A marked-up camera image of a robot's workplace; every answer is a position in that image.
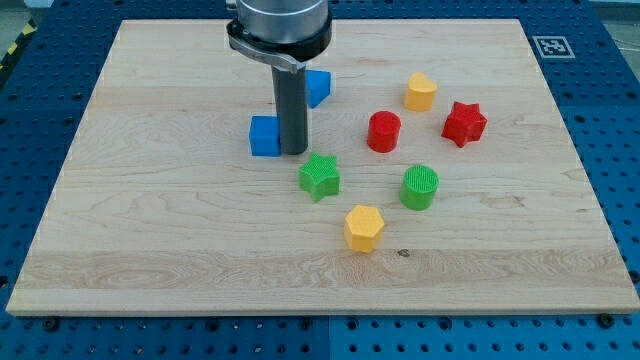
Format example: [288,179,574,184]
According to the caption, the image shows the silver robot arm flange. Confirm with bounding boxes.
[225,0,332,74]

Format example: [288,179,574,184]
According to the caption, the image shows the green star block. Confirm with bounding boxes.
[298,152,340,202]

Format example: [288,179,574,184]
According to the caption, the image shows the yellow hexagon block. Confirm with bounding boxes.
[344,205,385,253]

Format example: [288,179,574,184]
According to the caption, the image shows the blue cube block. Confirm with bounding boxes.
[249,116,281,157]

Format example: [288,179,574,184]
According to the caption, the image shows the red cylinder block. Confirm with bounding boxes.
[367,111,401,153]

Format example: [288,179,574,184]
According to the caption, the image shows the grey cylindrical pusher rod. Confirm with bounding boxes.
[272,67,308,155]

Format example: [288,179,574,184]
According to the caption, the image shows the blue triangle block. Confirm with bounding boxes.
[306,70,331,108]

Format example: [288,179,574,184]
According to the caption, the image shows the green cylinder block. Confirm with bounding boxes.
[399,165,439,211]

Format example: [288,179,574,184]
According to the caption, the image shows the light wooden board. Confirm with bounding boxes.
[7,19,639,316]

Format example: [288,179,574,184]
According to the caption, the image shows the yellow heart block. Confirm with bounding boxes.
[404,72,438,112]

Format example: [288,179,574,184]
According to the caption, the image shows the red star block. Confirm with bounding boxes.
[441,101,488,148]

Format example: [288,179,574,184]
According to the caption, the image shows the white fiducial marker tag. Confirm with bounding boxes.
[532,35,575,59]

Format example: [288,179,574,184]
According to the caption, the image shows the yellow black hazard tape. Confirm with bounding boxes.
[1,18,38,72]

